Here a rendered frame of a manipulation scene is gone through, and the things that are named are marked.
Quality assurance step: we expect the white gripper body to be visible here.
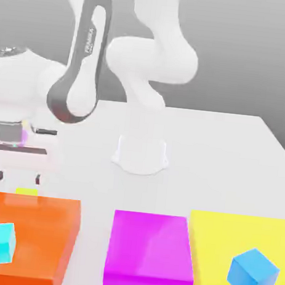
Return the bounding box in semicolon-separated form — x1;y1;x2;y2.
0;142;50;174

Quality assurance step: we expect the large orange box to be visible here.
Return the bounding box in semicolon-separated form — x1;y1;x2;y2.
0;191;84;285

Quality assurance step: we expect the large magenta box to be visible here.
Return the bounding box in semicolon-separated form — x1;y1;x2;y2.
102;209;201;285

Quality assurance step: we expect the large yellow box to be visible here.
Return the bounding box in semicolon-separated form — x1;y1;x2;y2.
182;209;285;285

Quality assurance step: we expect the small yellow cube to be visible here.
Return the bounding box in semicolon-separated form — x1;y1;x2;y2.
15;187;40;197

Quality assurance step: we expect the small blue cube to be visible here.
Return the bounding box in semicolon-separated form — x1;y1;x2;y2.
225;244;283;285

